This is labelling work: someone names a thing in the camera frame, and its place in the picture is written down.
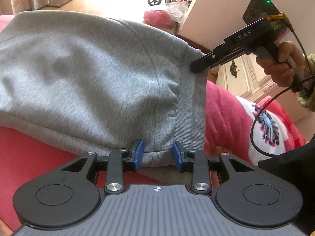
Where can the cream cabinet with handle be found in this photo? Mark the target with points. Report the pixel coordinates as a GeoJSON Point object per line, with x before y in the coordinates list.
{"type": "Point", "coordinates": [245, 78]}

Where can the person green sleeve forearm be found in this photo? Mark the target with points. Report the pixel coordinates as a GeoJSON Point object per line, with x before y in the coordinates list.
{"type": "Point", "coordinates": [306, 96]}

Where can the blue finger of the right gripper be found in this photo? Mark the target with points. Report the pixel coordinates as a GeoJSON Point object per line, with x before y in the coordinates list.
{"type": "Point", "coordinates": [222, 54]}

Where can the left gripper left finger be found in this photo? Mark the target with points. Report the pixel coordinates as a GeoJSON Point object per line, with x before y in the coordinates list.
{"type": "Point", "coordinates": [122, 161]}

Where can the white water dispenser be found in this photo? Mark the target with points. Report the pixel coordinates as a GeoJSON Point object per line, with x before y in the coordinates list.
{"type": "Point", "coordinates": [13, 7]}

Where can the pink floral blanket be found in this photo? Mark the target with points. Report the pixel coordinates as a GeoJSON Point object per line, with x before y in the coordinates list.
{"type": "Point", "coordinates": [229, 122]}

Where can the brown floor mat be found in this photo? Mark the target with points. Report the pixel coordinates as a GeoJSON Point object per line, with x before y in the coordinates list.
{"type": "Point", "coordinates": [58, 3]}

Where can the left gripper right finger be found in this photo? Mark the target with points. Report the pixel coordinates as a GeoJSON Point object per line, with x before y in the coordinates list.
{"type": "Point", "coordinates": [196, 163]}

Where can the pink bag on floor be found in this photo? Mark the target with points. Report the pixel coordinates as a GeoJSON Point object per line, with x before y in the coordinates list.
{"type": "Point", "coordinates": [166, 15]}

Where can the person right hand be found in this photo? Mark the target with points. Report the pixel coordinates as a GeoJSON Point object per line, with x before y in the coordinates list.
{"type": "Point", "coordinates": [280, 72]}

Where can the grey sweatpants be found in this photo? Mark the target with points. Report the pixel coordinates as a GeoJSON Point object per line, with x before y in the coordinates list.
{"type": "Point", "coordinates": [83, 83]}

